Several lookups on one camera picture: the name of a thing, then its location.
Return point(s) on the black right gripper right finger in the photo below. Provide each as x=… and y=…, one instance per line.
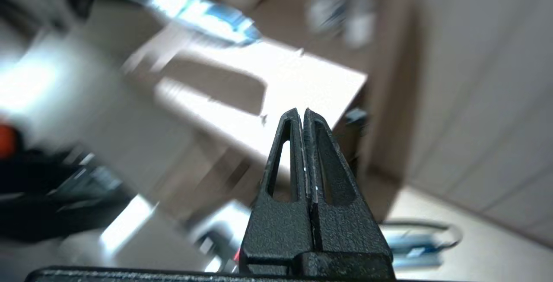
x=345, y=230

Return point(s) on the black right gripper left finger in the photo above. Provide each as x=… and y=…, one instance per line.
x=276, y=230

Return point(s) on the white blue-printed plastic bag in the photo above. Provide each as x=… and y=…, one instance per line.
x=203, y=14

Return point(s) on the blue floor device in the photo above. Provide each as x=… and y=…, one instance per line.
x=410, y=243

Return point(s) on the black power plug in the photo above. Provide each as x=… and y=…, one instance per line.
x=356, y=118

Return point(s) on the beige wooden shelf unit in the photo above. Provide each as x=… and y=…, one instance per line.
x=302, y=83

